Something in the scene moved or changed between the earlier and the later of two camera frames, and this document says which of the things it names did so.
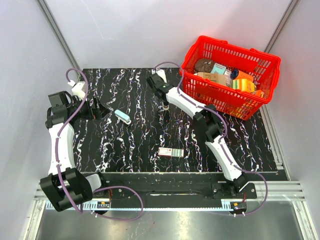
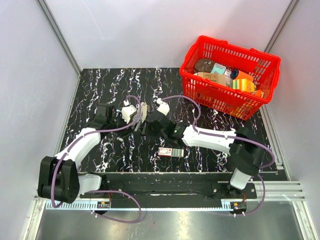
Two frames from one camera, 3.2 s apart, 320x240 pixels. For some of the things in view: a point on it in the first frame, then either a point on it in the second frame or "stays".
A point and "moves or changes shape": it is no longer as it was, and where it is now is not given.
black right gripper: x=159 y=101 -> x=147 y=125
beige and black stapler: x=165 y=107 moves or changes shape
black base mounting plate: x=158 y=186 stays
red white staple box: x=171 y=151 stays
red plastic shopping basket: x=230 y=78 stays
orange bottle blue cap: x=236 y=74 stays
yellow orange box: x=244 y=85 stays
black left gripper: x=102 y=111 -> x=126 y=131
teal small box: x=218 y=68 stays
